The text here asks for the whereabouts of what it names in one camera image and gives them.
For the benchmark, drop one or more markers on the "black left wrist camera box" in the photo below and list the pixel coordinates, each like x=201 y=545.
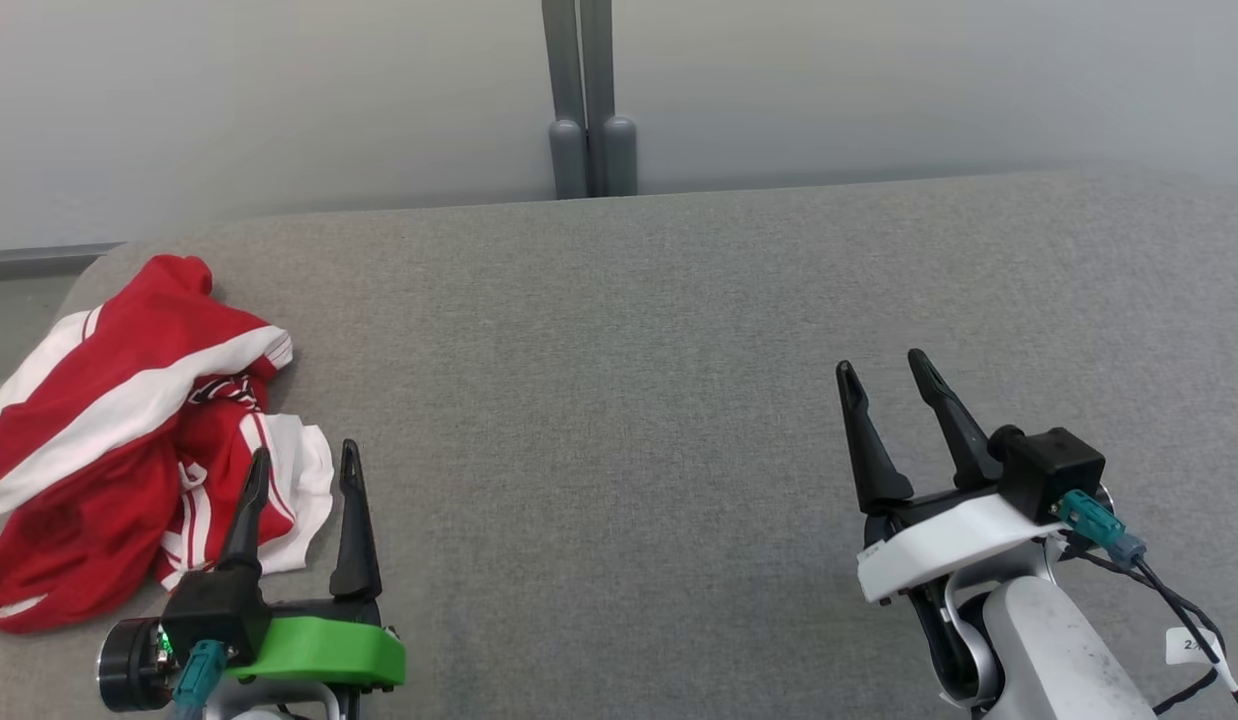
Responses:
x=214 y=610

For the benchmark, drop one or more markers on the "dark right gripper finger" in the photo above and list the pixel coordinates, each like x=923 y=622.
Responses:
x=869 y=460
x=954 y=425

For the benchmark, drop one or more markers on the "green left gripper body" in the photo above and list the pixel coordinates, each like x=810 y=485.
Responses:
x=324 y=650

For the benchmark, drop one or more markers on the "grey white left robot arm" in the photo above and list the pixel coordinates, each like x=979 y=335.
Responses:
x=129 y=665

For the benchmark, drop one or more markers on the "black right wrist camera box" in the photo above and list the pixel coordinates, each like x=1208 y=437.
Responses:
x=1054 y=470

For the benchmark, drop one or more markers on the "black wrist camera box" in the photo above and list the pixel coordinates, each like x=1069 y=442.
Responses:
x=214 y=610
x=1054 y=470

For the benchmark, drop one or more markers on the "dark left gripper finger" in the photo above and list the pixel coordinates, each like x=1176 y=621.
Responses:
x=249 y=520
x=355 y=550

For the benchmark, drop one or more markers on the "grey metal floor rail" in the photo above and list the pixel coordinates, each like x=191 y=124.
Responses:
x=39 y=260

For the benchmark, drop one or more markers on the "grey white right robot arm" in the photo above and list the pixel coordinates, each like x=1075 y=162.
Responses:
x=1054 y=650

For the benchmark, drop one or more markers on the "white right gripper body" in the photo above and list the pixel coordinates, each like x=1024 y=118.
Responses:
x=939 y=545

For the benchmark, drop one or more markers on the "grey metal post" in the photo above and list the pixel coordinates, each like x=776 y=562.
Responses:
x=567 y=150
x=619 y=150

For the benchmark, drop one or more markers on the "red white basketball jersey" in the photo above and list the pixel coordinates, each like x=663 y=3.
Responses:
x=79 y=540

